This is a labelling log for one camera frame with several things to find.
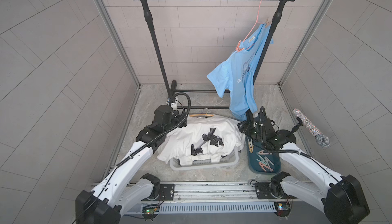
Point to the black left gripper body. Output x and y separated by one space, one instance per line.
176 121

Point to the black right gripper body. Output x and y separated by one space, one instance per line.
251 132

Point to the orange plastic hanger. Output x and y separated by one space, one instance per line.
201 115

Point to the white t-shirt black print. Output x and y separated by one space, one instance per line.
204 138

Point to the light blue t-shirt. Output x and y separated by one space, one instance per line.
237 72

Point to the pink clothespin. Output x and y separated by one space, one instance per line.
240 46

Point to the beige clothespin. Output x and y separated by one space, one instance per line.
267 23

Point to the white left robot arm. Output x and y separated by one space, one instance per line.
131 165

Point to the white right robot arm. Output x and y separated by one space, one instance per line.
297 174

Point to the teal clothespin tray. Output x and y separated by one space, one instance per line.
260 161

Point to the black clothes rack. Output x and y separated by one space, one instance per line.
184 54

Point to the white laundry basket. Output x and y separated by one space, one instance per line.
229 160

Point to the glitter microphone on stand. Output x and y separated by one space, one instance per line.
320 138

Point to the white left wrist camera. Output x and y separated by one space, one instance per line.
173 103

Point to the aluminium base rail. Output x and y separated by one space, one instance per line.
149 198

